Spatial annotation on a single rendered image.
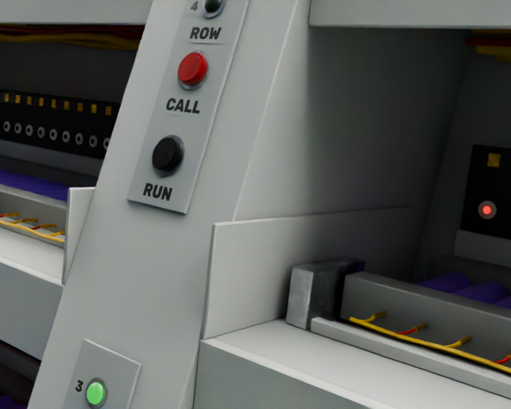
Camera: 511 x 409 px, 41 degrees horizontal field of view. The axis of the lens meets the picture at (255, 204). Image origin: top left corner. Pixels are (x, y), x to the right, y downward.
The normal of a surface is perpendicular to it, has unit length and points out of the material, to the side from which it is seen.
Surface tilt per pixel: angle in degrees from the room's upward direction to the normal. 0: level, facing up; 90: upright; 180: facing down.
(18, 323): 106
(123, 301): 90
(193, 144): 90
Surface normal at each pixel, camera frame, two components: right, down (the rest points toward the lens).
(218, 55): -0.56, -0.24
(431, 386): 0.11, -0.99
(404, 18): -0.62, 0.04
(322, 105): 0.78, 0.17
